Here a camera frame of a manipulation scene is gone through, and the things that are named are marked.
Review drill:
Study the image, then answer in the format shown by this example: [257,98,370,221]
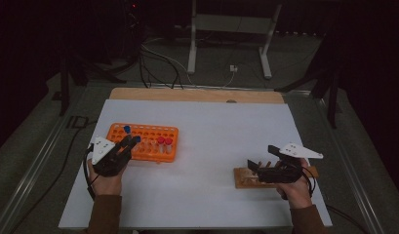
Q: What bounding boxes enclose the black tripod stand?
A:
[57,48,127,116]
[274,32,347,130]

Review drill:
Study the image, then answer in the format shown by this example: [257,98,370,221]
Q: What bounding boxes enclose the dark equipment rack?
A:
[122,0,146,62]

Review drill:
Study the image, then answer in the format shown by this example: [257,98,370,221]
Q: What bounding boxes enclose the black floor cables bundle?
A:
[138,43,185,91]

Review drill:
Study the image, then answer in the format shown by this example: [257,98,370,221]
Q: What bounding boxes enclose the hand-held gripper cable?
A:
[300,167,367,233]
[82,144,98,201]

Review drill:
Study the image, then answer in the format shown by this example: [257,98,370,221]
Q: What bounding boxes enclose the metal floor rail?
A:
[317,97,383,234]
[0,110,74,234]

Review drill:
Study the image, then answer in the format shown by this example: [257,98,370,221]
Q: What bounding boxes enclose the right hand-held gripper cable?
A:
[300,167,367,233]

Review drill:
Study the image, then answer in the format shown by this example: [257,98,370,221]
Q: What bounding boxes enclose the orange plastic tube rack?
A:
[105,122,180,164]

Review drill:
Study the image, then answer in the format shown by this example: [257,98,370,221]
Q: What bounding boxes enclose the left hand-held gripper cable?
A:
[82,144,98,201]

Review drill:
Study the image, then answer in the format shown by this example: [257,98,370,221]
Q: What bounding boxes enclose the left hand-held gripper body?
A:
[90,136,134,178]

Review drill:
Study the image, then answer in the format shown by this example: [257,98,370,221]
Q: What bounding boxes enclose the long black floor cable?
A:
[8,120,99,234]

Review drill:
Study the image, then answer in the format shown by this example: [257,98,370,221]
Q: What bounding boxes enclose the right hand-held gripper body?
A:
[257,142,325,185]

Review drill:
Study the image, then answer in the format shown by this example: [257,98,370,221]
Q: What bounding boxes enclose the person's right hand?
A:
[274,158,313,210]

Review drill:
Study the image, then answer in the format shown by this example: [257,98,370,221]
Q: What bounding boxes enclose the white table sheet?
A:
[58,98,333,230]

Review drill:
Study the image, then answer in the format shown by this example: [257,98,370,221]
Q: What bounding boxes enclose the grey floor cable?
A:
[141,38,195,86]

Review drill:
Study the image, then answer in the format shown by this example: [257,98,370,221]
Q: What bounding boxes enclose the white plug cable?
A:
[219,71,236,89]

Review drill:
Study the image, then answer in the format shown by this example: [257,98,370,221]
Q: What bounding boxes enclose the wooden tube rack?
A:
[233,160,319,189]

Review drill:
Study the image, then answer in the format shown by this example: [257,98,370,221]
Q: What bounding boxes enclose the person's left hand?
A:
[87,159,127,197]

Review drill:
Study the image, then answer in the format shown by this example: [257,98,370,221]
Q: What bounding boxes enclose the grey metal stand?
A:
[186,0,283,80]

